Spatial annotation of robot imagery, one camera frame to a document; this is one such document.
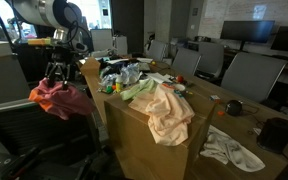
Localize pink and orange shirt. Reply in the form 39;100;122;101
28;78;95;120

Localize peach printed shirt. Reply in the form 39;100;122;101
129;84;195;146

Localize green plastic toy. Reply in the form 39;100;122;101
105;86;114;94

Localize grey office chair foreground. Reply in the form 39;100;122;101
0;101;101;180

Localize light green towel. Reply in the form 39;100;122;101
120;79;157;100

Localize left black monitor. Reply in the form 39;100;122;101
220;20;274;43

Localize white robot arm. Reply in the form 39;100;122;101
5;0;88;90

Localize clear plastic bag pile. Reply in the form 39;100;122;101
99;63;142;86

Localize white paper stack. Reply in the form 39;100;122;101
147;73;169;83

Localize grey chair behind table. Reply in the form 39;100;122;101
221;52;287;102

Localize brown cardboard box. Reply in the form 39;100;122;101
104;93;216;180

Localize red ball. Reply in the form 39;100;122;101
176;75;184;83

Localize white cloth on table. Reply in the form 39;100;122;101
200;126;265;172

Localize black round ball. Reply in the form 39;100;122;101
225;100;242;116

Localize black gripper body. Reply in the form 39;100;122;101
45;47;72;81

